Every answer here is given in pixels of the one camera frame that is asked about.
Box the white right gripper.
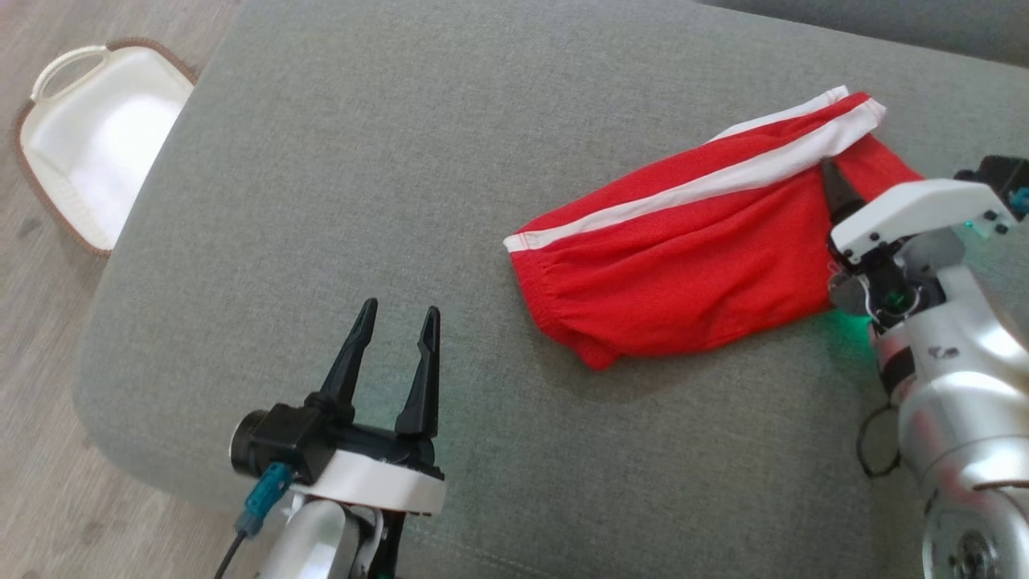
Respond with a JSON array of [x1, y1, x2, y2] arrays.
[[820, 158, 1019, 267]]

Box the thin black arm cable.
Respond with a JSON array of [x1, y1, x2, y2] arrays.
[[854, 401, 906, 480]]

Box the left camera cable blue plug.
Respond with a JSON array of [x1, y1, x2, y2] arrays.
[[212, 462, 295, 579]]

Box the white laundry basket brown rim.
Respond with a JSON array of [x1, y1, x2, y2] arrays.
[[11, 38, 200, 259]]

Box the red white sports shorts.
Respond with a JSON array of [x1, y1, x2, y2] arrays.
[[503, 84, 925, 372]]

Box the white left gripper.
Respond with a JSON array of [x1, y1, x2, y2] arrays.
[[288, 298, 447, 517]]

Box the wide grey sofa chaise cushion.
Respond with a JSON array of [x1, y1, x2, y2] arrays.
[[72, 0, 1029, 579]]

